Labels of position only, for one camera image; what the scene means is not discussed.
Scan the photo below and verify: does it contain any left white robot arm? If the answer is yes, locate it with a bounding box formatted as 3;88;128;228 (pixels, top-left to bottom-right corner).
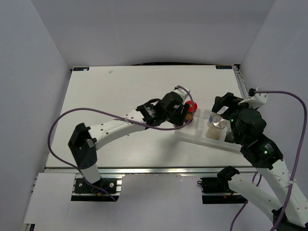
68;89;189;192

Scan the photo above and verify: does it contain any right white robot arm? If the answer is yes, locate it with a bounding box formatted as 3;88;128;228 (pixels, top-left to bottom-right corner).
212;89;308;231

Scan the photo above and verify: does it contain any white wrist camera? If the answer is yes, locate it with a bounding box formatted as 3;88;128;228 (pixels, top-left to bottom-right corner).
238;88;268;109
173;86;190;101

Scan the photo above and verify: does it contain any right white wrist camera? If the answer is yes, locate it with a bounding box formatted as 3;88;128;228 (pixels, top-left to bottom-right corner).
238;88;268;109

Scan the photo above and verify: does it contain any white silver cap shaker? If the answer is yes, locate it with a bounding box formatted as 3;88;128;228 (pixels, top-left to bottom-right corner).
205;119;228;140

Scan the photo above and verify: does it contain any blue label silver cap shaker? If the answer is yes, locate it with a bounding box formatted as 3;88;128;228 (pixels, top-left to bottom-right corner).
207;113;222;126

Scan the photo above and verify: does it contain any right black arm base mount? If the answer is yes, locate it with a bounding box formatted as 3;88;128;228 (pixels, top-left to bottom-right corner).
197;177;246;205

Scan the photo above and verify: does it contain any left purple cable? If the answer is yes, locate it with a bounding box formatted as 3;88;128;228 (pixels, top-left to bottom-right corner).
48;86;195;202

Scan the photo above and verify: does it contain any blue corner sticker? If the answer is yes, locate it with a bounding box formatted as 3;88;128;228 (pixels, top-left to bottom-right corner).
215;65;233;70
72;67;90;71

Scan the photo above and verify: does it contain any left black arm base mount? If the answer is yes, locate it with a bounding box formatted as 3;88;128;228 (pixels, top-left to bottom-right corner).
71;174;122;202

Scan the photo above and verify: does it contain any purple cable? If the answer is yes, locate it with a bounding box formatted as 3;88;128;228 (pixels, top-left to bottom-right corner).
230;89;308;231
48;86;195;202

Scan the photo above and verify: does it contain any left blue corner sticker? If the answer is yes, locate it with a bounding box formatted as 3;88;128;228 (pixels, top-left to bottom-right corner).
72;67;90;71

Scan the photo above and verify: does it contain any white three-slot organizer tray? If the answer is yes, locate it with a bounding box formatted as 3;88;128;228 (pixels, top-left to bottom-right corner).
175;108;241;153

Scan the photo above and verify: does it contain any right blue corner sticker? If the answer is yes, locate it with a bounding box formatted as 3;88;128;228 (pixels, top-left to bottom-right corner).
215;65;233;70

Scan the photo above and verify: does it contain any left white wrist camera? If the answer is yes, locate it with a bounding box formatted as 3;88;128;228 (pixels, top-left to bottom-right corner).
173;86;190;101

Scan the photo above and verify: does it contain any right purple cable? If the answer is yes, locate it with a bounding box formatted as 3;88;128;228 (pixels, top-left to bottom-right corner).
230;89;308;231

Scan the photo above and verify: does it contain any red lid sauce jar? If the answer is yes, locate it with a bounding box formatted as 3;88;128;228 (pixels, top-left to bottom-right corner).
185;101;198;123

